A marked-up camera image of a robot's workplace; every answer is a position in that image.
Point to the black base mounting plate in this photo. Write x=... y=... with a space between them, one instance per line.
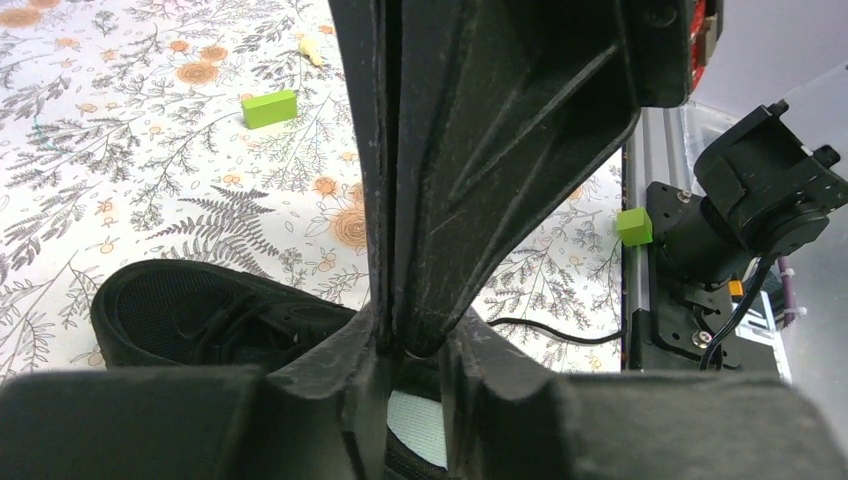
x=666 y=316

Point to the green rectangular block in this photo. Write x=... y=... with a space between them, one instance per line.
x=269 y=109

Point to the black sneaker shoe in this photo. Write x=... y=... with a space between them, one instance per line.
x=218 y=318

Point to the floral patterned table mat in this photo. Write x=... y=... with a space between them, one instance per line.
x=123 y=139

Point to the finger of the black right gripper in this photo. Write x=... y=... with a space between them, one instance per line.
x=505 y=108
x=368 y=33

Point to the black shoelace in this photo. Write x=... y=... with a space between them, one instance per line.
x=619 y=334

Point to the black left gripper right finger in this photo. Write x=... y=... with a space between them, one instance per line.
x=508 y=417

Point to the small green cube on base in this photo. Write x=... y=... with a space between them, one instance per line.
x=634 y=227

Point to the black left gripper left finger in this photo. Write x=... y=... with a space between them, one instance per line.
x=128 y=423

